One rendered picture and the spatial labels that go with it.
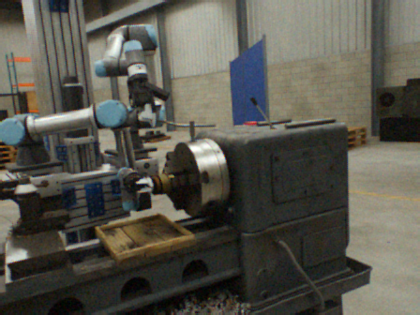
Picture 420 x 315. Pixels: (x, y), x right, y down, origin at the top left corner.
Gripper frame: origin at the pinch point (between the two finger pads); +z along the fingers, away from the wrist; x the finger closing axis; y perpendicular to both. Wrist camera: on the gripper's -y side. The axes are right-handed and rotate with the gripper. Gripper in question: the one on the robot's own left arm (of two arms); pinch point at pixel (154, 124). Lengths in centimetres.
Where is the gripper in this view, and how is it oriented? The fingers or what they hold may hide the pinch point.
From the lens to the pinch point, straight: 153.5
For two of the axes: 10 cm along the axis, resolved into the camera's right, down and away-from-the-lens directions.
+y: -8.8, 1.4, -4.5
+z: 2.3, 9.6, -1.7
